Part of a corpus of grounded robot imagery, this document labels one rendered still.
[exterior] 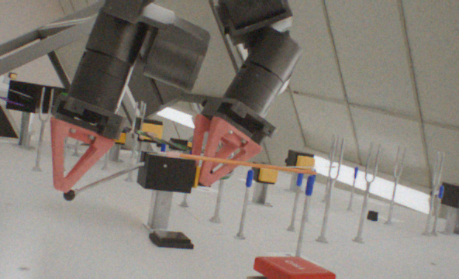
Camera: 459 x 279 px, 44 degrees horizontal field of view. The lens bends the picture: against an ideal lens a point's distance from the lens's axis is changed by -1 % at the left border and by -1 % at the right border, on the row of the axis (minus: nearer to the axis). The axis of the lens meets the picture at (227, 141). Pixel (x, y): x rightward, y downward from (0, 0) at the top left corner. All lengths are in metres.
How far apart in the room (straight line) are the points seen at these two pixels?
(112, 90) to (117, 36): 0.06
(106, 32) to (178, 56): 0.08
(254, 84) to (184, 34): 0.11
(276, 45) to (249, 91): 0.06
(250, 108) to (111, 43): 0.18
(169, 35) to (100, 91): 0.09
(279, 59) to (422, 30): 2.65
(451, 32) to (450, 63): 0.19
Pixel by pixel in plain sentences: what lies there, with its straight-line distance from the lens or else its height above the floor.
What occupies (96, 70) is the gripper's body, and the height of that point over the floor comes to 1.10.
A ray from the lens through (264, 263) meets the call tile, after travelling 0.48.
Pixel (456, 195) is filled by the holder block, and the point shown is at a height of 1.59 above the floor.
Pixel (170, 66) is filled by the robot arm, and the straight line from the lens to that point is 0.62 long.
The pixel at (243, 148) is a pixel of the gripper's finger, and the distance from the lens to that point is 0.67.
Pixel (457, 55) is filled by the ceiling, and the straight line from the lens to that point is 3.25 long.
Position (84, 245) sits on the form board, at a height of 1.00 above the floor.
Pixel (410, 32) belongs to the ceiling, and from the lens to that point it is 3.38.
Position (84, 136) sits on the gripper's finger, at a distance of 0.63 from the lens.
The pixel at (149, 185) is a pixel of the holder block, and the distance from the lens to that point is 0.65.
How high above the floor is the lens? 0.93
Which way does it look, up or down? 24 degrees up
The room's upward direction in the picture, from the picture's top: 58 degrees clockwise
